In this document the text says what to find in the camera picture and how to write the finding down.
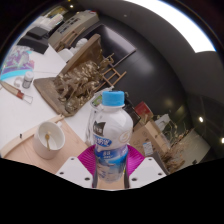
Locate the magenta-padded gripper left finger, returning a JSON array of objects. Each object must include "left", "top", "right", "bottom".
[{"left": 55, "top": 143, "right": 100, "bottom": 190}]

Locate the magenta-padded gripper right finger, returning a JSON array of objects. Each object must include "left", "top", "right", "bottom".
[{"left": 125, "top": 143, "right": 168, "bottom": 190}]

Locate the white drink bottle blue cap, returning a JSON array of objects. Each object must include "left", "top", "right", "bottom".
[{"left": 92, "top": 90, "right": 135, "bottom": 184}]

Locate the light wooden drawing board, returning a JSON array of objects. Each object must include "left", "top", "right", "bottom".
[{"left": 0, "top": 114, "right": 90, "bottom": 176}]

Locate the brown cardboard box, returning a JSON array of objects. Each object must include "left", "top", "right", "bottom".
[{"left": 128, "top": 119, "right": 171, "bottom": 158}]

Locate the white cup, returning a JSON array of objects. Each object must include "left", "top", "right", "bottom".
[{"left": 33, "top": 120, "right": 66, "bottom": 160}]

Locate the red box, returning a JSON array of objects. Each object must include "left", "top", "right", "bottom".
[{"left": 134, "top": 101, "right": 155, "bottom": 123}]

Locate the white spray bottle green label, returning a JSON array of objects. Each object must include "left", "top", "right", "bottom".
[{"left": 90, "top": 94, "right": 104, "bottom": 108}]

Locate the driftwood sculpture on wooden base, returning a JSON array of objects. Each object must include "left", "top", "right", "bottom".
[{"left": 33, "top": 33, "right": 116, "bottom": 118}]

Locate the wooden paintbrush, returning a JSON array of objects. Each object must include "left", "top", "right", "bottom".
[{"left": 0, "top": 80, "right": 35, "bottom": 105}]

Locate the wooden easel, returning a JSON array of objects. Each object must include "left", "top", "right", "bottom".
[{"left": 99, "top": 53, "right": 128, "bottom": 92}]

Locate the small grey-lidded jar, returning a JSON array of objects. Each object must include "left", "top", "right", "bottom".
[{"left": 21, "top": 70, "right": 35, "bottom": 90}]

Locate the colourful printed book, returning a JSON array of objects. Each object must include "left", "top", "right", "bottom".
[{"left": 0, "top": 44, "right": 36, "bottom": 82}]

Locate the black box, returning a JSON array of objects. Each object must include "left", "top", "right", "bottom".
[{"left": 16, "top": 26, "right": 51, "bottom": 55}]

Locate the white cabinet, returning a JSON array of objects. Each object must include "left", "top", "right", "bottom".
[{"left": 48, "top": 9, "right": 101, "bottom": 51}]

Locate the long ceiling light panel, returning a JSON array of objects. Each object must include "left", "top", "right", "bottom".
[{"left": 126, "top": 0, "right": 216, "bottom": 54}]

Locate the dark wall screen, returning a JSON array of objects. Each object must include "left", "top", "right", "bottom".
[{"left": 74, "top": 24, "right": 138, "bottom": 68}]

